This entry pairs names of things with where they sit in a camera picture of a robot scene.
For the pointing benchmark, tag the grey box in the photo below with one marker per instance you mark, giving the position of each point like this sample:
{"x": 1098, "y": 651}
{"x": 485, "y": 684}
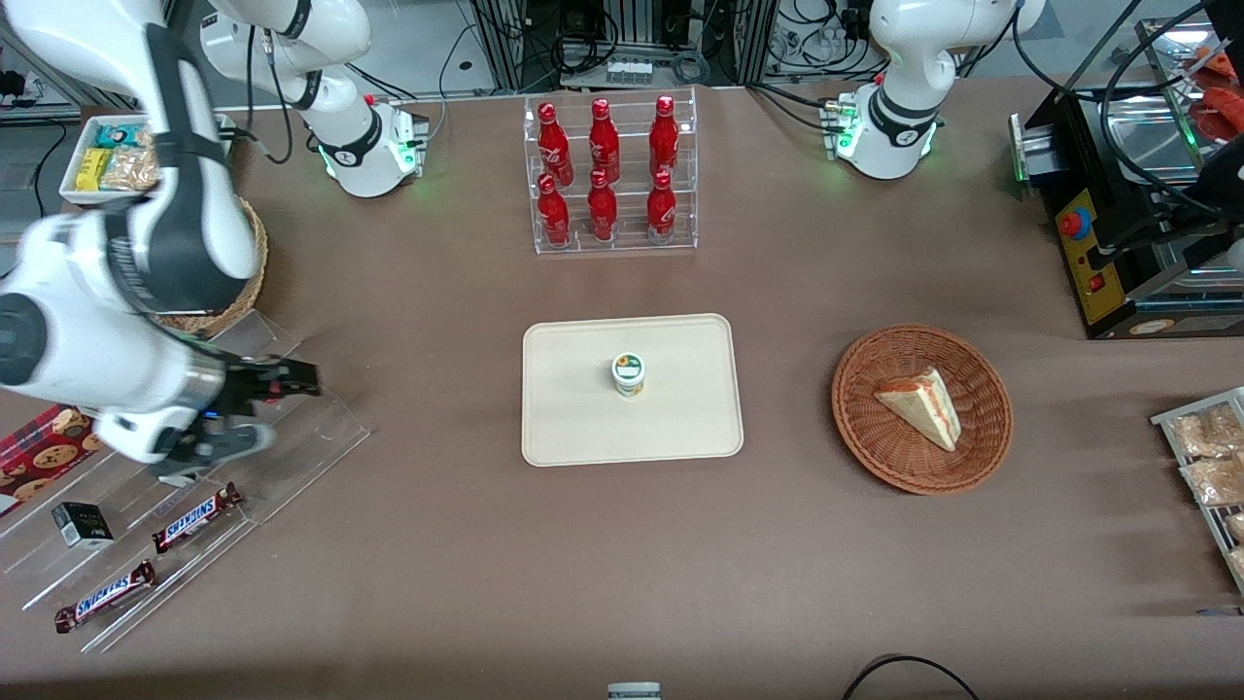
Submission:
{"x": 634, "y": 691}

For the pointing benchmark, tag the light wicker basket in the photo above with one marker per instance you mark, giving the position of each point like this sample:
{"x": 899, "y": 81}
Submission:
{"x": 219, "y": 319}

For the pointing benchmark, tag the yellow snack packet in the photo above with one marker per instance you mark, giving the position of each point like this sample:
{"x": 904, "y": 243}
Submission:
{"x": 93, "y": 169}

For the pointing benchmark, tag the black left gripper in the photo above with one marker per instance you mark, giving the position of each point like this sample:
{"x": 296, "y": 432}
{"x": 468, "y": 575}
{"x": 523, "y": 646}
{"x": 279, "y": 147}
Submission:
{"x": 1192, "y": 213}

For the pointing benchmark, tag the red food item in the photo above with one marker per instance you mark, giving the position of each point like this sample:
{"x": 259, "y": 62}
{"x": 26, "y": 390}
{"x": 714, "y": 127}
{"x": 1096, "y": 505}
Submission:
{"x": 1220, "y": 107}

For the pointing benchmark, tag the clear bag of crackers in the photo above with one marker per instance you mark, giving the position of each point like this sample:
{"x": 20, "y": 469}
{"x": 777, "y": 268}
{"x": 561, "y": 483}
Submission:
{"x": 1215, "y": 481}
{"x": 1205, "y": 433}

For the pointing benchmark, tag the clear acrylic stepped stand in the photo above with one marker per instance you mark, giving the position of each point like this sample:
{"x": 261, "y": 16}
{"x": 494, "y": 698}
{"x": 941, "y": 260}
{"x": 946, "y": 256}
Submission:
{"x": 311, "y": 437}

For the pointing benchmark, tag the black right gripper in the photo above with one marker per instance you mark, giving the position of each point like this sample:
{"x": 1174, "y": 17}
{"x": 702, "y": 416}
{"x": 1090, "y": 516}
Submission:
{"x": 240, "y": 388}

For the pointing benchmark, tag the white power strip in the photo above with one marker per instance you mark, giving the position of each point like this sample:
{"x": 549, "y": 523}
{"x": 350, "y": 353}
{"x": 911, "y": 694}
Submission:
{"x": 629, "y": 71}

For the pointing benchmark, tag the red cookie box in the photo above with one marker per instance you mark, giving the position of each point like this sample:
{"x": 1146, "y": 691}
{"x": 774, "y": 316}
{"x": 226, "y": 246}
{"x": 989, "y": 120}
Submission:
{"x": 39, "y": 462}

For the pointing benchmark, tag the black conveyor toaster machine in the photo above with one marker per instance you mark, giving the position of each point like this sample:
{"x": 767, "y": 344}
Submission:
{"x": 1118, "y": 292}

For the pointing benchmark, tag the red cola bottle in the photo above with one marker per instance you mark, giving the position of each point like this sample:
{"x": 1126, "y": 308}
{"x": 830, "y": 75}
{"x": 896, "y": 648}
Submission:
{"x": 662, "y": 209}
{"x": 664, "y": 136}
{"x": 553, "y": 141}
{"x": 554, "y": 216}
{"x": 604, "y": 141}
{"x": 603, "y": 212}

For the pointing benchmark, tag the beige plastic tray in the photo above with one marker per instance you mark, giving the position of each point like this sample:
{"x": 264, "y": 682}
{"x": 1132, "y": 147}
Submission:
{"x": 680, "y": 428}

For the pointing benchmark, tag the clear acrylic bottle rack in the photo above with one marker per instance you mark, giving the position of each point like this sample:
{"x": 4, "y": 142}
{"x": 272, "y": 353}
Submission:
{"x": 627, "y": 248}

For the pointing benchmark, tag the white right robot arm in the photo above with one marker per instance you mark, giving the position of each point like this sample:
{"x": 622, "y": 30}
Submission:
{"x": 342, "y": 146}

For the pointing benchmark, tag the triangular wrapped sandwich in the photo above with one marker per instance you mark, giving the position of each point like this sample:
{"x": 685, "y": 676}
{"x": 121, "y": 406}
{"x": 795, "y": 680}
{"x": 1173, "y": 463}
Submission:
{"x": 923, "y": 403}

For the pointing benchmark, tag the round brown wicker basket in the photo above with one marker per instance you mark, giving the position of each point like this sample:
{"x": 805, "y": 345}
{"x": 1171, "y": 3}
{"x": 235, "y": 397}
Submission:
{"x": 875, "y": 447}

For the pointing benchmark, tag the clear bag of nuts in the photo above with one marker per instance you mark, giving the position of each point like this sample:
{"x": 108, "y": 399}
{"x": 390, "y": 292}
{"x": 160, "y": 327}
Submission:
{"x": 136, "y": 170}

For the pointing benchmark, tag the white snack bin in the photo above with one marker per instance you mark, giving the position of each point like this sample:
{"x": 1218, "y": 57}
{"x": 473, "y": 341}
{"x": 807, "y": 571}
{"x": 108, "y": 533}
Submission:
{"x": 73, "y": 185}

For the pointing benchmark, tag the small black box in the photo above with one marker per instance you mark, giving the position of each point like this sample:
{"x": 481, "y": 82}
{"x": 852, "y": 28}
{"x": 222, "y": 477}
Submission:
{"x": 83, "y": 525}

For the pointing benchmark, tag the snickers bar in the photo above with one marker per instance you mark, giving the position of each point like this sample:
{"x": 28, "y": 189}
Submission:
{"x": 194, "y": 518}
{"x": 105, "y": 596}

